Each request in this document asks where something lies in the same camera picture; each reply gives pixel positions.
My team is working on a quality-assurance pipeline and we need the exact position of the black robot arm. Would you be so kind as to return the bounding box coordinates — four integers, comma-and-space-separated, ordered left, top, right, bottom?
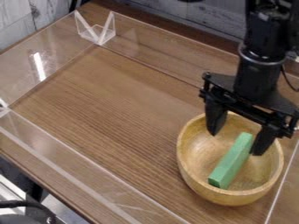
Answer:
200, 0, 299, 156

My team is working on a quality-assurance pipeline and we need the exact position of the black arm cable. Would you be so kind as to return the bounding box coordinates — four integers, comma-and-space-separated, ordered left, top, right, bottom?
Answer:
280, 64, 299, 93

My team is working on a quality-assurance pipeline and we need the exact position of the clear acrylic corner bracket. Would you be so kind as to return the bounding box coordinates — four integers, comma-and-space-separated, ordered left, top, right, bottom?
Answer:
73, 11, 116, 46

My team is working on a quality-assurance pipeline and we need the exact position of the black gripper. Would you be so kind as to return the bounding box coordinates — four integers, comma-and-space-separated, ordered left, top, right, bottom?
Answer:
199, 45, 299, 156

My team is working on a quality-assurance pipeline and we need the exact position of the green rectangular block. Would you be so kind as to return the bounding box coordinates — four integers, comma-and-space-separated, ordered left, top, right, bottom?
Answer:
208, 132, 253, 189

